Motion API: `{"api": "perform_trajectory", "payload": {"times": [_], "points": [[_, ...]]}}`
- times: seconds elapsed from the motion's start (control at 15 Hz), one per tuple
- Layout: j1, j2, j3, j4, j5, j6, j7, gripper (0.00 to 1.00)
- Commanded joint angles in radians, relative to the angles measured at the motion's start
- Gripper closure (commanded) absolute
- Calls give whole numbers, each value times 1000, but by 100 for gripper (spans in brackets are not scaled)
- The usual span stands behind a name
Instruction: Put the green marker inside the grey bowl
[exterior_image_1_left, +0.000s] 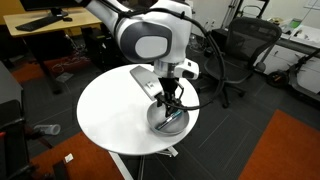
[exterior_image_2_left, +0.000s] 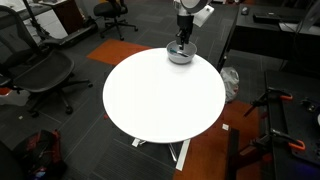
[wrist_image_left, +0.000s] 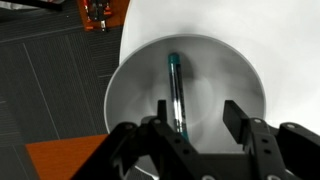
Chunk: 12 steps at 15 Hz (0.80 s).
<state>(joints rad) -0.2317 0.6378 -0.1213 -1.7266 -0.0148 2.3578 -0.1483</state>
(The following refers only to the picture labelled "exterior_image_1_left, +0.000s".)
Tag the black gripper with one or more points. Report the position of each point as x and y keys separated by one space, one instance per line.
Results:
x=170 y=86

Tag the green marker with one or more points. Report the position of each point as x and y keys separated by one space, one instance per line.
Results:
x=170 y=120

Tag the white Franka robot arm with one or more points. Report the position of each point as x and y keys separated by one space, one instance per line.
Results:
x=150 y=43

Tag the grey bowl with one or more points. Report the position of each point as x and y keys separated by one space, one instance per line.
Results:
x=180 y=128

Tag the black mesh office chair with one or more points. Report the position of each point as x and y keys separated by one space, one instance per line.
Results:
x=233 y=71

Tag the white table base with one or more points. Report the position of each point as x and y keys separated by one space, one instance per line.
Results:
x=120 y=166

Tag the black floor box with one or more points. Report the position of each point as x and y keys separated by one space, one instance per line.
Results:
x=221 y=36

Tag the black computer tower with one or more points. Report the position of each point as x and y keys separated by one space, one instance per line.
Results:
x=95 y=46

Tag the grey floor box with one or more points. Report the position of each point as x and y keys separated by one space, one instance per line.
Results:
x=64 y=77

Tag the black electric scooter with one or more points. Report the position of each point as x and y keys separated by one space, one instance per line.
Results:
x=278 y=79

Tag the small white floor tag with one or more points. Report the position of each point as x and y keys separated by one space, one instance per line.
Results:
x=69 y=158

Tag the white cabinet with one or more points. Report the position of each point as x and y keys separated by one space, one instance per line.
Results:
x=283 y=61

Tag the clear plastic bottle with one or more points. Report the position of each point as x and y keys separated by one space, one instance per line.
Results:
x=48 y=129

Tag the black stand leg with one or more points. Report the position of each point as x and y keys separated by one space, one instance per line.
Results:
x=61 y=170

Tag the black computer mouse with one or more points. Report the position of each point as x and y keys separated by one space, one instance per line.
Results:
x=67 y=19

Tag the green box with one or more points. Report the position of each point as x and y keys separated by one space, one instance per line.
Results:
x=295 y=23

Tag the white papers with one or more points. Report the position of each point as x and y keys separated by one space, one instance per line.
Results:
x=306 y=33

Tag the black keyboard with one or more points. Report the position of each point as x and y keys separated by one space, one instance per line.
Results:
x=38 y=23

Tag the black computer monitor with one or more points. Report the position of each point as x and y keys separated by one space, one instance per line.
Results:
x=50 y=3

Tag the light wooden desk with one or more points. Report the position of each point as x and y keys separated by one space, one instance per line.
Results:
x=36 y=15

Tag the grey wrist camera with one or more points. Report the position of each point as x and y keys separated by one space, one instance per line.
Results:
x=146 y=81

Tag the wall power outlet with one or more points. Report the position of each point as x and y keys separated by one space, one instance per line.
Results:
x=210 y=23

